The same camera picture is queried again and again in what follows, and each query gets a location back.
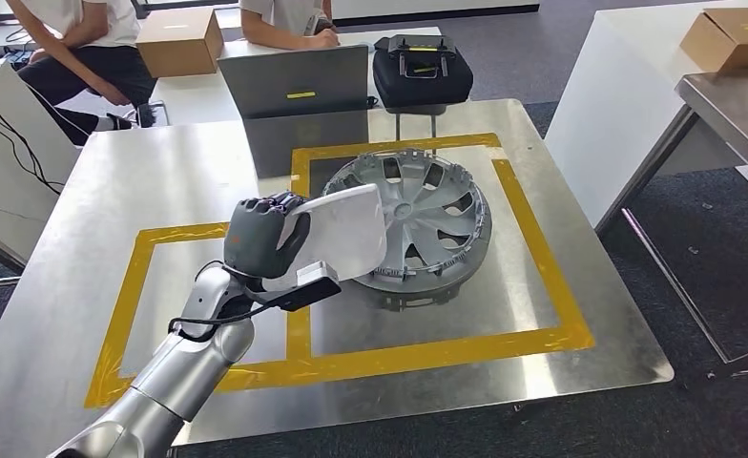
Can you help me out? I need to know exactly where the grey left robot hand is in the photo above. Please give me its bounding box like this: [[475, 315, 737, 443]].
[[223, 192, 313, 281]]

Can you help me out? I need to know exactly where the white plastic shell part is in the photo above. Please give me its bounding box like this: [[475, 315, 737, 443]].
[[264, 183, 390, 294]]

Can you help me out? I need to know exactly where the grey wheel cover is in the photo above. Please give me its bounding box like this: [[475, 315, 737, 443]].
[[321, 147, 494, 313]]

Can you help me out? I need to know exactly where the stainless steel table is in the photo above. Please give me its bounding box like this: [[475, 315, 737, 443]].
[[594, 68, 748, 382], [0, 97, 676, 458]]

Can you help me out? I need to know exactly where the yellow table tape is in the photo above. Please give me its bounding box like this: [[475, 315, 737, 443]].
[[83, 132, 597, 411]]

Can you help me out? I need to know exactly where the brown cardboard box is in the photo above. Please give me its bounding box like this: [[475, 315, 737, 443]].
[[678, 7, 748, 74], [135, 7, 226, 79]]

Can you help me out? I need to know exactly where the person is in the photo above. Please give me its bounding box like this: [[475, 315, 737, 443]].
[[239, 0, 342, 52], [4, 0, 158, 149]]

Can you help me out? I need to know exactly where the black bag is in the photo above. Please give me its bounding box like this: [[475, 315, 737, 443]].
[[371, 34, 476, 141]]

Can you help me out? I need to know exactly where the black handheld controller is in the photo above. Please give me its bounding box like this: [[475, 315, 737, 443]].
[[386, 34, 459, 80]]

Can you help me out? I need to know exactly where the white side panel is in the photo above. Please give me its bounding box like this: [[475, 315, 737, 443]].
[[0, 58, 83, 268], [543, 0, 748, 230]]

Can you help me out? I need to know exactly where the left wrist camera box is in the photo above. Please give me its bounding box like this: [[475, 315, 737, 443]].
[[260, 260, 343, 313]]

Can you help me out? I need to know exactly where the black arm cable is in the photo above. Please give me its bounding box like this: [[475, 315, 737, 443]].
[[167, 259, 290, 344]]

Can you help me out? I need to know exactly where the black panel cable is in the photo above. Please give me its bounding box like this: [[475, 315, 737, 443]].
[[0, 97, 67, 198]]

